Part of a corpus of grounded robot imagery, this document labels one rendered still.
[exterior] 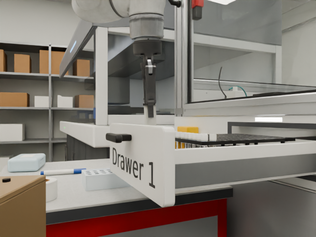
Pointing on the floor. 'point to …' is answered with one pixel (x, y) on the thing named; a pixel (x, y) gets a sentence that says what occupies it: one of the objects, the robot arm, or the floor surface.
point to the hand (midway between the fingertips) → (150, 116)
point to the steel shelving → (27, 47)
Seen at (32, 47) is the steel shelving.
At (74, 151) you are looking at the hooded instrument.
